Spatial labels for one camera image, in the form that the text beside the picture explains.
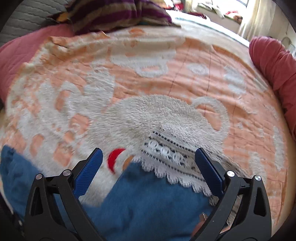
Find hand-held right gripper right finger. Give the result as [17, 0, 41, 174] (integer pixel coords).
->
[191, 147, 272, 241]

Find orange and white fleece blanket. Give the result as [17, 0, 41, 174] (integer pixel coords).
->
[5, 23, 292, 232]

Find pink quilted pillow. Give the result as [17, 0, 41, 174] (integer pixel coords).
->
[0, 23, 77, 102]
[248, 36, 296, 135]

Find purple striped cloth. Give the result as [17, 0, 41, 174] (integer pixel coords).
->
[46, 0, 182, 35]

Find pile of colourful clothes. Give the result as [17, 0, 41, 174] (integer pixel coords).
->
[171, 0, 243, 24]

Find cream curtain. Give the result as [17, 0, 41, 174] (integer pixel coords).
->
[238, 0, 278, 41]

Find blue pants with lace trim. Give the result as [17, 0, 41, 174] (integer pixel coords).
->
[0, 130, 226, 241]

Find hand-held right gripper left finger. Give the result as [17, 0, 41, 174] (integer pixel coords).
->
[24, 148, 107, 241]

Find white bed sheet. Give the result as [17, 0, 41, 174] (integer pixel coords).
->
[171, 11, 250, 47]

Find grey quilted pillow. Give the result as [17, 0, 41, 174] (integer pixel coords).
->
[0, 0, 70, 47]

